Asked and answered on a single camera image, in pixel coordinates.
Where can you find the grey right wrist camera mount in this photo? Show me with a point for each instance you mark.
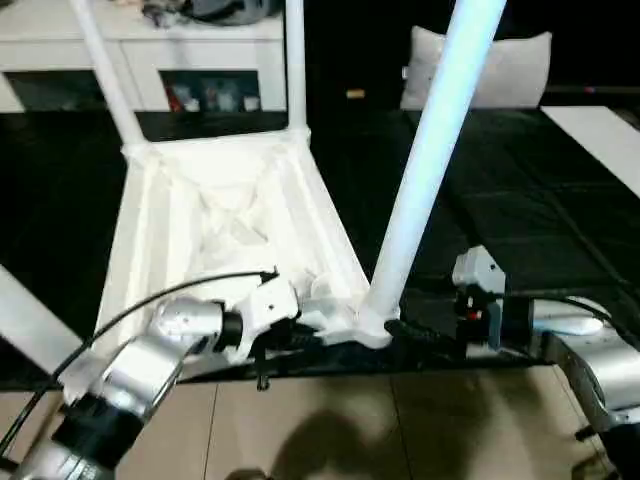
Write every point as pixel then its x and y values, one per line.
pixel 480 270

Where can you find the grey round pot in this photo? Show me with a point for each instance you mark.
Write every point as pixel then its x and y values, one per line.
pixel 235 11

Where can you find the white glass-door cabinet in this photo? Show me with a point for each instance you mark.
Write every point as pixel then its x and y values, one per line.
pixel 50 45

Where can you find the black left robot foot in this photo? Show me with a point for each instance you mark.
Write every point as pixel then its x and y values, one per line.
pixel 250 474

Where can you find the white pillow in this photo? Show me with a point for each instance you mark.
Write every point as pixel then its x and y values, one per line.
pixel 515 70

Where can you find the white flat board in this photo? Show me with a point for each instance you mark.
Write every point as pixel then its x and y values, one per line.
pixel 600 140

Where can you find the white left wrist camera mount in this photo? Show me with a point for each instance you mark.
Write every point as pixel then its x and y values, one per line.
pixel 270 300

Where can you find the white plastic table top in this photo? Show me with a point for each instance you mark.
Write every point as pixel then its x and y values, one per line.
pixel 175 225

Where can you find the black metal table leg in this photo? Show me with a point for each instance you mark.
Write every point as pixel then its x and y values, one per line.
pixel 584 434

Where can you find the black box with gold label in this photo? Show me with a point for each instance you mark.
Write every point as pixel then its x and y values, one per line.
pixel 350 50

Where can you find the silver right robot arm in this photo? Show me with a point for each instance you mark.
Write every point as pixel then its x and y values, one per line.
pixel 590 350

